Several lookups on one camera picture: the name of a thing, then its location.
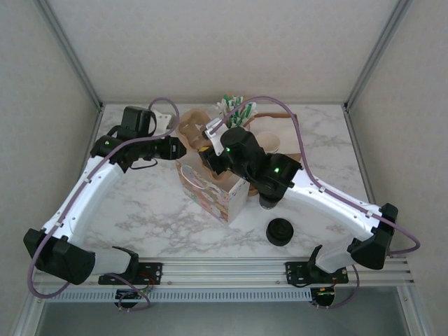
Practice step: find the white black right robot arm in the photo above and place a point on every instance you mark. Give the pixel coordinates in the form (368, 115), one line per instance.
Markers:
(332, 206)

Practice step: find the aluminium frame post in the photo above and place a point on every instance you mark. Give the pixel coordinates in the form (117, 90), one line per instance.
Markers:
(377, 52)
(71, 52)

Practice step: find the aluminium front mounting rail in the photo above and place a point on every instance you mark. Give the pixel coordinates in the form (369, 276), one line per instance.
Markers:
(224, 273)

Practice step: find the aluminium frame leg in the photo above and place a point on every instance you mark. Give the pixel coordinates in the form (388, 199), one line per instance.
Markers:
(29, 318)
(416, 315)

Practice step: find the brown pulp cup carrier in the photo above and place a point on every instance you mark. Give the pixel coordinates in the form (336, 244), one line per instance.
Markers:
(192, 126)

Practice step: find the black cup lid stack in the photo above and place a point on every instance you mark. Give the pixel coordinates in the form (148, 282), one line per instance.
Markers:
(279, 231)

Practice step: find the white paper cup stack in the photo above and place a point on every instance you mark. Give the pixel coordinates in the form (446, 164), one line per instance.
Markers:
(269, 141)

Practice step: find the cartoon animal paper gift bag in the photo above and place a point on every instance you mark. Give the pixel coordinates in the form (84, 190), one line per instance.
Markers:
(206, 196)

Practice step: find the green white sachet bundle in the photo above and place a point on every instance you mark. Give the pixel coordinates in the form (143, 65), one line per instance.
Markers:
(238, 112)

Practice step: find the small circuit board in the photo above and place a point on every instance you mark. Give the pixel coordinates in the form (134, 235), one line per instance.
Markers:
(133, 293)
(323, 295)

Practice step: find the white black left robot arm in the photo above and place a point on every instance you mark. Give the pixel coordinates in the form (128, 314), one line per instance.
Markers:
(87, 196)

